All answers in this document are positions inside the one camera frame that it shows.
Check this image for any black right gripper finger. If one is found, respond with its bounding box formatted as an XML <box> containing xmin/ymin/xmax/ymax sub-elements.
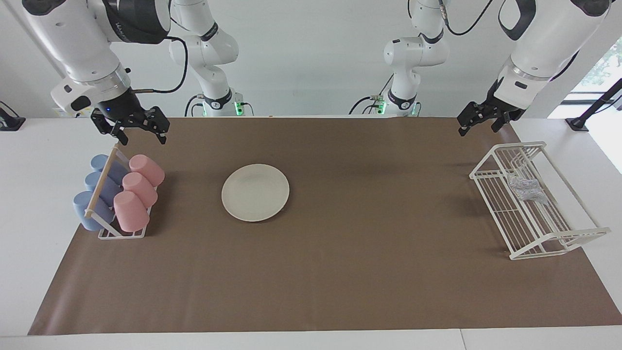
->
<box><xmin>146</xmin><ymin>107</ymin><xmax>171</xmax><ymax>145</ymax></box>
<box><xmin>91</xmin><ymin>111</ymin><xmax>128</xmax><ymax>146</ymax></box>

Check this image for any cream round plate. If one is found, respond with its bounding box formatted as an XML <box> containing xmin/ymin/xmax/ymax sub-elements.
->
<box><xmin>221</xmin><ymin>163</ymin><xmax>290</xmax><ymax>223</ymax></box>

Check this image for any blue plastic cup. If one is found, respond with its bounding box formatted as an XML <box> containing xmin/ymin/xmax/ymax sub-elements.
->
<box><xmin>85</xmin><ymin>171</ymin><xmax>122</xmax><ymax>205</ymax></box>
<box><xmin>73</xmin><ymin>191</ymin><xmax>115</xmax><ymax>231</ymax></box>
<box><xmin>90</xmin><ymin>154</ymin><xmax>128</xmax><ymax>184</ymax></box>

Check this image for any pink plastic cup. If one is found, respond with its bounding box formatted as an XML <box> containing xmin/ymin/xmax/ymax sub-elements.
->
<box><xmin>121</xmin><ymin>172</ymin><xmax>158</xmax><ymax>207</ymax></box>
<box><xmin>113</xmin><ymin>191</ymin><xmax>150</xmax><ymax>232</ymax></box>
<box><xmin>129</xmin><ymin>154</ymin><xmax>165</xmax><ymax>187</ymax></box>

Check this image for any cup rack with wooden bar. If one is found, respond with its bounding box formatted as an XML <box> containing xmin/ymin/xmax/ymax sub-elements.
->
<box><xmin>84</xmin><ymin>144</ymin><xmax>156</xmax><ymax>240</ymax></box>

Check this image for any black table clamp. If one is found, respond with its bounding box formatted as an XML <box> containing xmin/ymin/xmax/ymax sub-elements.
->
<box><xmin>0</xmin><ymin>101</ymin><xmax>26</xmax><ymax>132</ymax></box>

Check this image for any window with greenery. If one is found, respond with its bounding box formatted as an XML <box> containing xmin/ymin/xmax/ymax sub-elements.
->
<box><xmin>548</xmin><ymin>36</ymin><xmax>622</xmax><ymax>175</ymax></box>

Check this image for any brown table mat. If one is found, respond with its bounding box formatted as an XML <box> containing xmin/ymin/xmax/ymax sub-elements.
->
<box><xmin>28</xmin><ymin>117</ymin><xmax>622</xmax><ymax>336</ymax></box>

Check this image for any black right base cable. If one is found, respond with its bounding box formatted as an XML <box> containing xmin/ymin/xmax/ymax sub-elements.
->
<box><xmin>184</xmin><ymin>94</ymin><xmax>204</xmax><ymax>117</ymax></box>

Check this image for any black base cable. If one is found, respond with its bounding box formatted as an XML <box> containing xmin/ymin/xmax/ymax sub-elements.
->
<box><xmin>349</xmin><ymin>75</ymin><xmax>395</xmax><ymax>115</ymax></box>
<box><xmin>184</xmin><ymin>94</ymin><xmax>204</xmax><ymax>117</ymax></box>

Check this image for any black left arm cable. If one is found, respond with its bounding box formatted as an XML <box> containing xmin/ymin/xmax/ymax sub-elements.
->
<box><xmin>437</xmin><ymin>0</ymin><xmax>494</xmax><ymax>35</ymax></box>

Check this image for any black left base cable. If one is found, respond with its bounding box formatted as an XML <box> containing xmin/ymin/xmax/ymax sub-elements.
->
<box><xmin>349</xmin><ymin>75</ymin><xmax>395</xmax><ymax>115</ymax></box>

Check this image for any white wire dish rack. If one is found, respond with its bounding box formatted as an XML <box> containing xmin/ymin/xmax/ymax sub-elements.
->
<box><xmin>469</xmin><ymin>141</ymin><xmax>611</xmax><ymax>261</ymax></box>

